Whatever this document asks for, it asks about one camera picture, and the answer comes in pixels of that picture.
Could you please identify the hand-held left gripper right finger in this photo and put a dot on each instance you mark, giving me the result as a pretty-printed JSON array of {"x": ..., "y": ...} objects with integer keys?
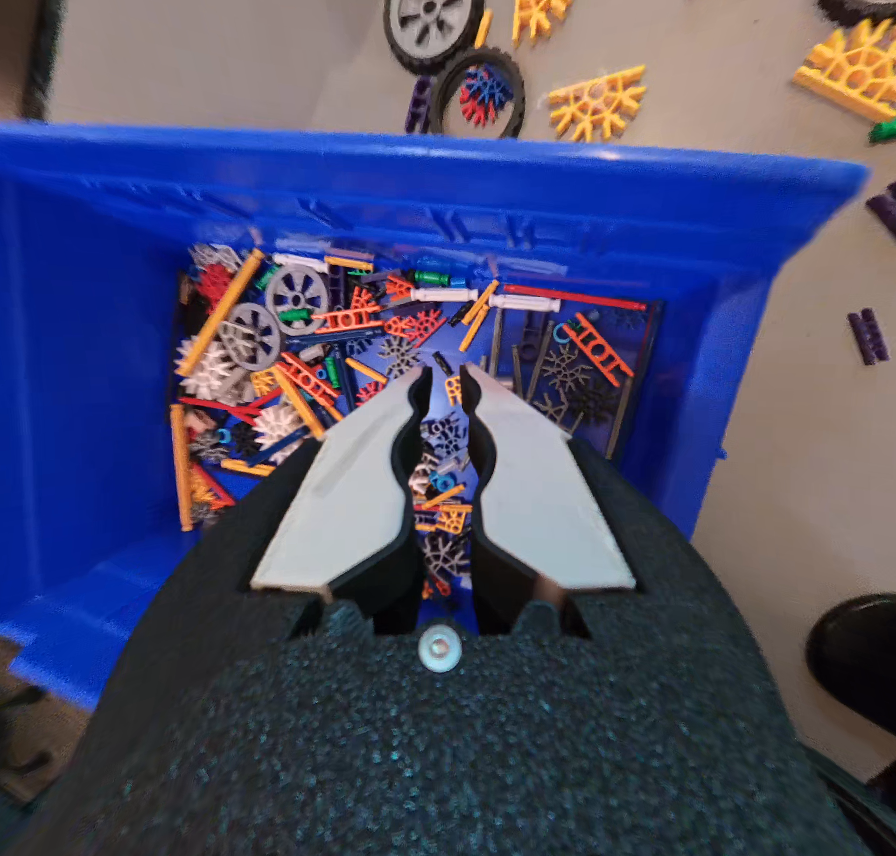
[{"x": 553, "y": 520}]

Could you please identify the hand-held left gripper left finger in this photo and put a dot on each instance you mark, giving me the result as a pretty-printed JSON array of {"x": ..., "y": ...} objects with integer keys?
[{"x": 336, "y": 513}]

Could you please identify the pile of construction pieces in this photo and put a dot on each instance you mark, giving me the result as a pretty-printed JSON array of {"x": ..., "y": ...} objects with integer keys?
[{"x": 315, "y": 352}]

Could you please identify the small yellow corner connector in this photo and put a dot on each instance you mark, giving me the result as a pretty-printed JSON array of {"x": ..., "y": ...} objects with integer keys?
[{"x": 453, "y": 390}]

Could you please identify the blue plastic storage bin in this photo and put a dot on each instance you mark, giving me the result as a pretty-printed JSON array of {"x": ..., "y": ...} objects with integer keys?
[{"x": 490, "y": 191}]

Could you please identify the black round disc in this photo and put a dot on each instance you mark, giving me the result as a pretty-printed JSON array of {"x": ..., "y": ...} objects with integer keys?
[{"x": 854, "y": 660}]

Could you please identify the purple clip connector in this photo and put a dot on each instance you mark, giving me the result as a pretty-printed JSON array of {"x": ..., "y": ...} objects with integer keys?
[
  {"x": 418, "y": 103},
  {"x": 885, "y": 206},
  {"x": 868, "y": 334}
]

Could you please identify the black tire with inner connectors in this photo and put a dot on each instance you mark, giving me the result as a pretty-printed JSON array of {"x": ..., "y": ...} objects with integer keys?
[{"x": 439, "y": 100}]

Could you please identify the short orange rod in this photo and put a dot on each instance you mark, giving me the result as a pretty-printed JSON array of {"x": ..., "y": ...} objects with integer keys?
[{"x": 483, "y": 26}]

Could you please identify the grey wheel with black tire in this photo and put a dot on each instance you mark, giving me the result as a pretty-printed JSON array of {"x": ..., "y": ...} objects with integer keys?
[{"x": 434, "y": 12}]

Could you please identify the short dark green rod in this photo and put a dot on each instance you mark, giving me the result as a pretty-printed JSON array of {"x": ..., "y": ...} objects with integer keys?
[{"x": 883, "y": 130}]

